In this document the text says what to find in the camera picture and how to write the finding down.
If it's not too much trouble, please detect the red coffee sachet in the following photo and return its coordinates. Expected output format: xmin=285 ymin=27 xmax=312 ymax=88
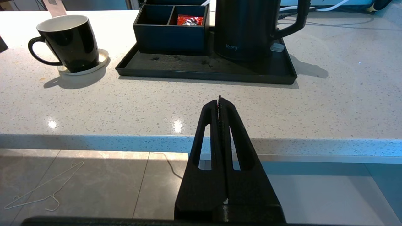
xmin=177 ymin=14 xmax=204 ymax=26

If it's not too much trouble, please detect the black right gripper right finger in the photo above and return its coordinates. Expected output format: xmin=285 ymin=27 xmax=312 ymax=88
xmin=218 ymin=96 xmax=281 ymax=206

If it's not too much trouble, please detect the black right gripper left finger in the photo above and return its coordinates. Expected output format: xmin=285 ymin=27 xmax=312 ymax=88
xmin=174 ymin=100 xmax=227 ymax=220

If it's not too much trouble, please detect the white round coaster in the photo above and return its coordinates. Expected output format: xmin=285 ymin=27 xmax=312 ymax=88
xmin=57 ymin=48 xmax=109 ymax=76

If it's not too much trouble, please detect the white wire hanger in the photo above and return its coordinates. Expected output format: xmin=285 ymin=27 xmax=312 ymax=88
xmin=4 ymin=161 xmax=84 ymax=212

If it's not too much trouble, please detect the black rectangular serving tray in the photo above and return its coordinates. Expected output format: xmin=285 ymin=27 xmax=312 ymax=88
xmin=115 ymin=31 xmax=298 ymax=85

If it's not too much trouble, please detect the black compartment organizer box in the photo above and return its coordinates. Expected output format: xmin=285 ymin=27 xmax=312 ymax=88
xmin=133 ymin=0 xmax=210 ymax=56

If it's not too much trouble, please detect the black mug white inside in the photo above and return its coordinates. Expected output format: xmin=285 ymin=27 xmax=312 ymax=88
xmin=28 ymin=15 xmax=100 ymax=73

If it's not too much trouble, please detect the beige QR code sign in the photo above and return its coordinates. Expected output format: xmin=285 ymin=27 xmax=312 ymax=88
xmin=42 ymin=0 xmax=67 ymax=18

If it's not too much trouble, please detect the black electric kettle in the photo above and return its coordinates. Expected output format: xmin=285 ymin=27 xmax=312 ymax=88
xmin=214 ymin=0 xmax=311 ymax=62

